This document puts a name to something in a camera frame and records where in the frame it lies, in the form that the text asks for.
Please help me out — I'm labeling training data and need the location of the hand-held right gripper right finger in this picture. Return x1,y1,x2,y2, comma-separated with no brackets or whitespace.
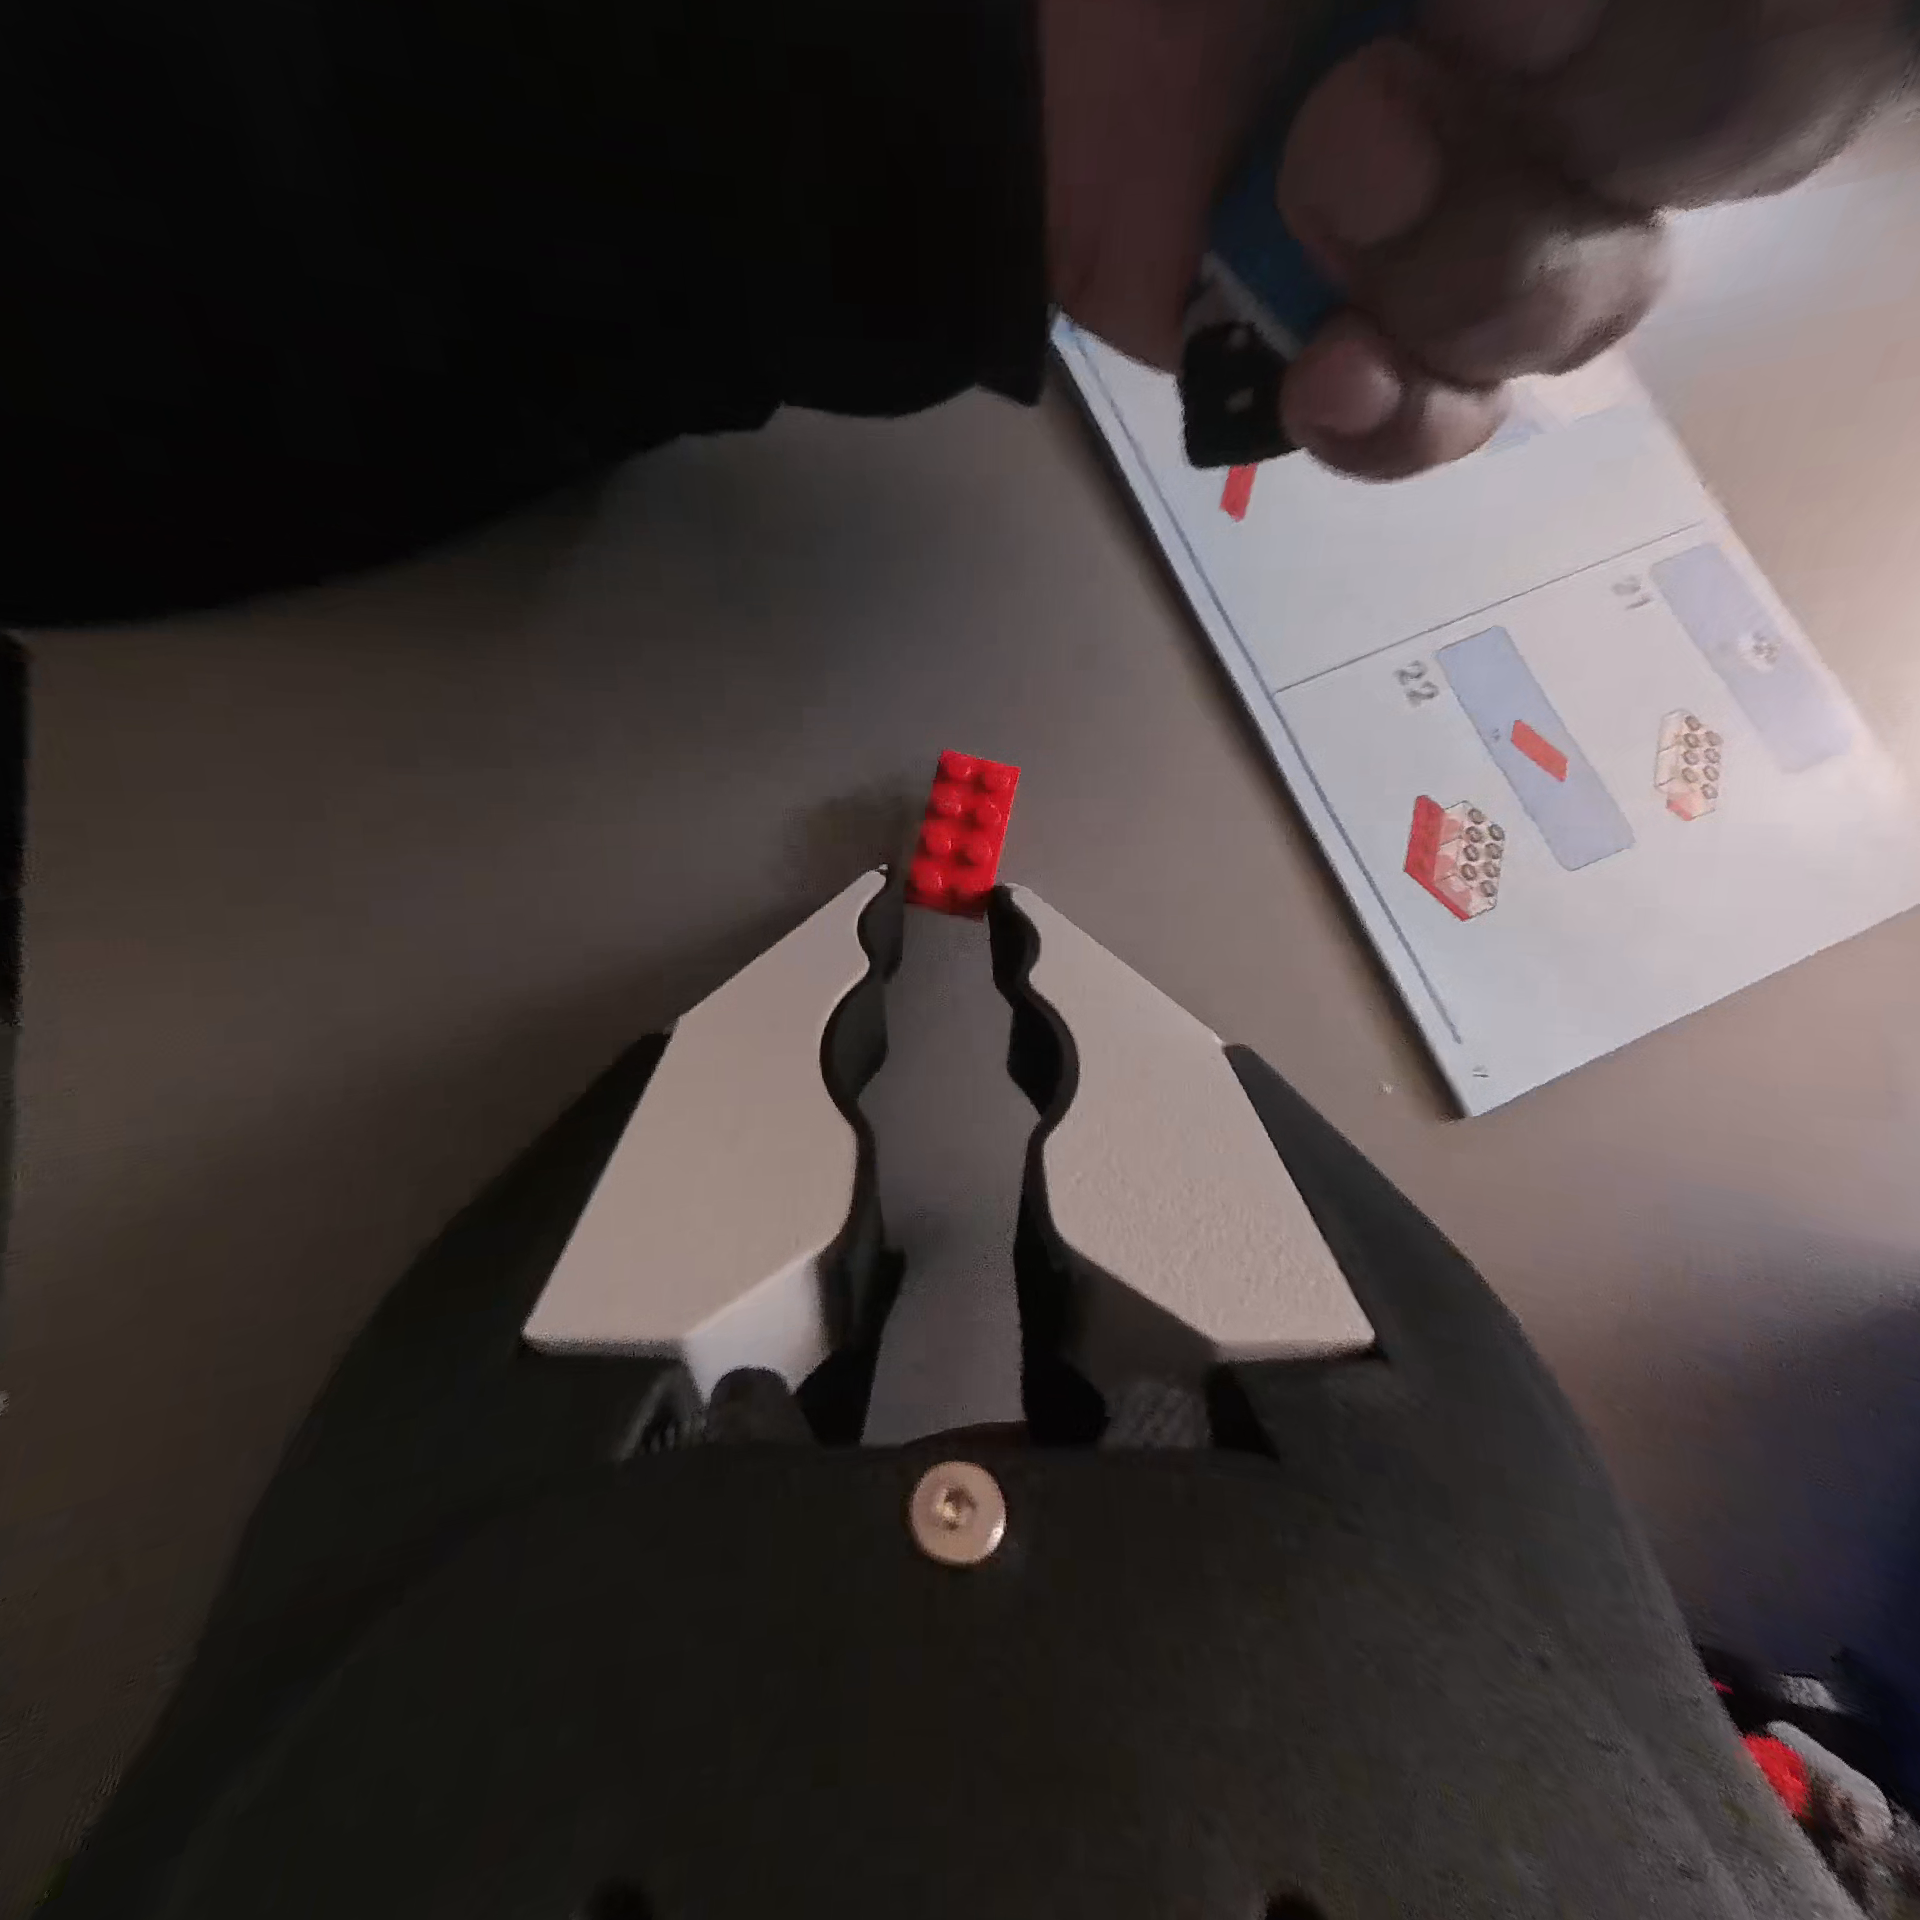
982,883,1377,1445

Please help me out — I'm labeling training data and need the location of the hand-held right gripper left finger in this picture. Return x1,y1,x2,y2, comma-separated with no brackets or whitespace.
521,867,905,1404

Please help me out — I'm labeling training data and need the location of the red toy brick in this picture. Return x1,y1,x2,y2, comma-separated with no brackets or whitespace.
902,751,1024,917

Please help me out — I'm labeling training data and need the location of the person's left forearm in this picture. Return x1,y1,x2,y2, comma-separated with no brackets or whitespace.
0,0,1051,634

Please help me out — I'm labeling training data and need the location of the person's left hand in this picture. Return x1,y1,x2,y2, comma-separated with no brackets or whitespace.
1046,0,1877,485

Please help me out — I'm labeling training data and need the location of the toy brick instruction booklet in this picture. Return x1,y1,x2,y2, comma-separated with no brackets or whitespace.
1049,306,1920,1120

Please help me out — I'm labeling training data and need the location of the grey toy brick car model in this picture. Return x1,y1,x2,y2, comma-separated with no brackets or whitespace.
1702,1641,1920,1920

